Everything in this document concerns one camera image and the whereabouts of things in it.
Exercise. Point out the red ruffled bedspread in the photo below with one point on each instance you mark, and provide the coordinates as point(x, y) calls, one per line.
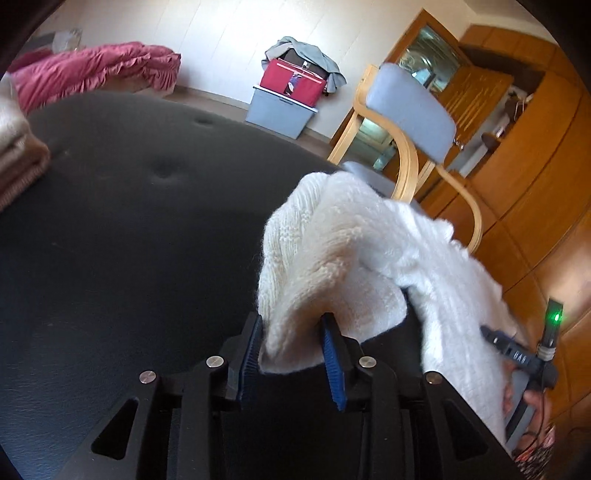
point(83, 69)

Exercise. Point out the black leather padded bench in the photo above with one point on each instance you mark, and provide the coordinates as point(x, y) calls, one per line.
point(115, 254)

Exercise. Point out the grey cloth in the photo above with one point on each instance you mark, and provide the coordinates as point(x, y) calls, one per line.
point(307, 48)

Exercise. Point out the person's right hand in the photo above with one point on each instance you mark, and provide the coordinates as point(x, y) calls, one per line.
point(513, 387)

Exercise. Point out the red fabric storage bag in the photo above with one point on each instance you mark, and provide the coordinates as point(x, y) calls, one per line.
point(288, 81)

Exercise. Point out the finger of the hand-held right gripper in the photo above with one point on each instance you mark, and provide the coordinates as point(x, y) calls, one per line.
point(493, 338)

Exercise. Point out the open wooden door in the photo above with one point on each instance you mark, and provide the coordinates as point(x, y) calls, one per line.
point(480, 106)

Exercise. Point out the glass panel door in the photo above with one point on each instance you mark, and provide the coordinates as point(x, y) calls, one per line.
point(427, 53)

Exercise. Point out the folded beige knit sweater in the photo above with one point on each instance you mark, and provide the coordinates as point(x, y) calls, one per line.
point(11, 120)

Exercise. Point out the white knit sweater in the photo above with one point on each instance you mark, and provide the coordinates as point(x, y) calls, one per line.
point(351, 258)

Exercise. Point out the grey plastic storage box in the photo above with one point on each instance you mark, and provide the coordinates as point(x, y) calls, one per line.
point(277, 115)

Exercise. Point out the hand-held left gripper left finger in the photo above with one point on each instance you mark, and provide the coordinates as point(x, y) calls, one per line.
point(248, 364)

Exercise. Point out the dark brown bag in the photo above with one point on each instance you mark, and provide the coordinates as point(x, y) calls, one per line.
point(300, 62)

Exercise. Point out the folded pink knit sweater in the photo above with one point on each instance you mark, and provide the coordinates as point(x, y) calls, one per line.
point(21, 175)

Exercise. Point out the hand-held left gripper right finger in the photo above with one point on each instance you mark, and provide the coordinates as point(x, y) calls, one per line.
point(333, 369)

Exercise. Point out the wooden armchair with grey cushions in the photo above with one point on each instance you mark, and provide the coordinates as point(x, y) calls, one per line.
point(406, 110)

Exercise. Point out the wooden wall cabinet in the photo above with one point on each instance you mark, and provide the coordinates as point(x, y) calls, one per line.
point(531, 184)

